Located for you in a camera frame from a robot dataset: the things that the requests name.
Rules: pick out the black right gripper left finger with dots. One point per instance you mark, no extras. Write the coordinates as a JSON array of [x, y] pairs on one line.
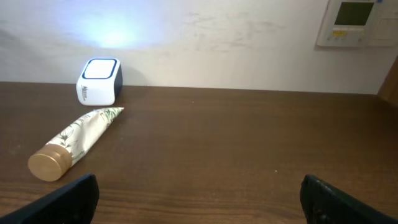
[[73, 203]]

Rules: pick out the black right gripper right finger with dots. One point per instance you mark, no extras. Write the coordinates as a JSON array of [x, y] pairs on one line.
[[323, 203]]

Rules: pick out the white floral tube gold cap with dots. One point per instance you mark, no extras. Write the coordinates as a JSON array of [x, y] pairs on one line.
[[63, 151]]

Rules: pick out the white barcode scanner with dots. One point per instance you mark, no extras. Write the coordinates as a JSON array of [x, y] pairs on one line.
[[100, 82]]

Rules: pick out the white wall control panel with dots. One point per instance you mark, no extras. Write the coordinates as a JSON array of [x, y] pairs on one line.
[[359, 23]]

